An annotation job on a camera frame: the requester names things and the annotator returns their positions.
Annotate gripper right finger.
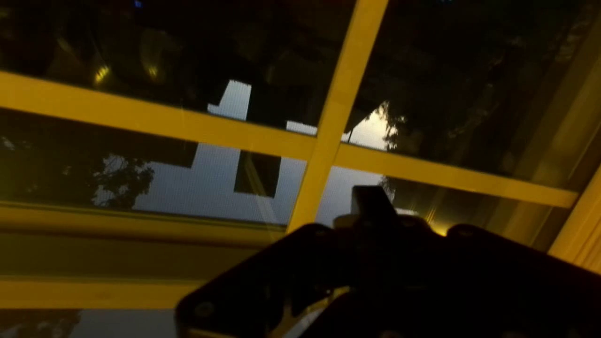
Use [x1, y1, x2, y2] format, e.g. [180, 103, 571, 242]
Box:
[373, 186, 601, 327]

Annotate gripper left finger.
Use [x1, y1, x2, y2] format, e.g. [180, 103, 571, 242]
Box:
[175, 186, 376, 338]

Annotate window with crossed frame bars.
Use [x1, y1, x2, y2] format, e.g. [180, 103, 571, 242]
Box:
[0, 0, 601, 338]

